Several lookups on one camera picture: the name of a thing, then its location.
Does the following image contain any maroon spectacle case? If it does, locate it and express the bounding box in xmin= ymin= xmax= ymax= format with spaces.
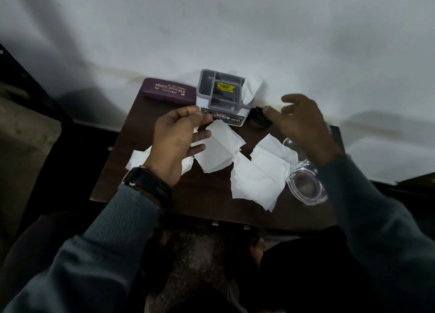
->
xmin=141 ymin=78 xmax=198 ymax=106

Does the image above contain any khaki blanket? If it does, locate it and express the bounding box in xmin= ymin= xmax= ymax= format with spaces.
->
xmin=0 ymin=95 xmax=62 ymax=256

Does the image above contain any black cable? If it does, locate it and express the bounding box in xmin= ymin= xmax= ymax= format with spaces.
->
xmin=250 ymin=105 xmax=274 ymax=128

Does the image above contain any clear drinking glass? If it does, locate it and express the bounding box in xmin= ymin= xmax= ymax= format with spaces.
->
xmin=282 ymin=136 xmax=308 ymax=162

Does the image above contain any white tissue wad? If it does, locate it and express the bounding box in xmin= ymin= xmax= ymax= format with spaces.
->
xmin=242 ymin=74 xmax=265 ymax=106

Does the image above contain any black bed frame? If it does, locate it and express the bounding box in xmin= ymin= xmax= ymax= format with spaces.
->
xmin=0 ymin=43 xmax=72 ymax=123

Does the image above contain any dark wooden cabinet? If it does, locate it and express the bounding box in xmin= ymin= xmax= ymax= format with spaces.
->
xmin=397 ymin=172 xmax=435 ymax=189

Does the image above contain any pile of white tissue papers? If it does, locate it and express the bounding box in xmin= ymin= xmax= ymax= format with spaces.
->
xmin=126 ymin=119 xmax=300 ymax=212

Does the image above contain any person's right forearm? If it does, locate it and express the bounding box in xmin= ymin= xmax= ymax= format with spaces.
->
xmin=318 ymin=155 xmax=435 ymax=313

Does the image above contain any black wristwatch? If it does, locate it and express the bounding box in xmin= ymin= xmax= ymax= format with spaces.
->
xmin=122 ymin=166 xmax=172 ymax=208

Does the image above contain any person's left forearm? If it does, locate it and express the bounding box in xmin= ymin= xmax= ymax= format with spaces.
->
xmin=3 ymin=184 xmax=164 ymax=313

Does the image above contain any grey plastic organizer box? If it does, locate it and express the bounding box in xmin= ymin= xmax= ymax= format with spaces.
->
xmin=195 ymin=69 xmax=256 ymax=127

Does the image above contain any person's left hand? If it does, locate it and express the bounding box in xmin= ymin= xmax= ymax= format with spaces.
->
xmin=144 ymin=105 xmax=214 ymax=188

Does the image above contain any person's right hand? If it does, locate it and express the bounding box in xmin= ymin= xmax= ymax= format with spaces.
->
xmin=262 ymin=93 xmax=344 ymax=167

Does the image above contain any clear glass ashtray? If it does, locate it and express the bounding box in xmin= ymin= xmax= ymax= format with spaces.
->
xmin=286 ymin=160 xmax=329 ymax=207

